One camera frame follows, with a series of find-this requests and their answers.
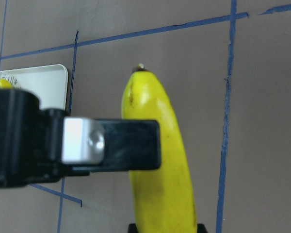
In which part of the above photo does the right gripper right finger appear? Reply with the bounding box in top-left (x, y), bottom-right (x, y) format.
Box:
top-left (128, 222), bottom-right (207, 233)

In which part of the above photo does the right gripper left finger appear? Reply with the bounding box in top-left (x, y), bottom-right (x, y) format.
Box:
top-left (0, 89), bottom-right (161, 188)

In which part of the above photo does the white bear tray plate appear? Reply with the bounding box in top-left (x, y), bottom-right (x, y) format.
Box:
top-left (0, 64), bottom-right (68, 110)

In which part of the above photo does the yellow banana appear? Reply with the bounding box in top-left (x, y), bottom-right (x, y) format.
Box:
top-left (121, 63), bottom-right (198, 233)
top-left (0, 79), bottom-right (13, 89)

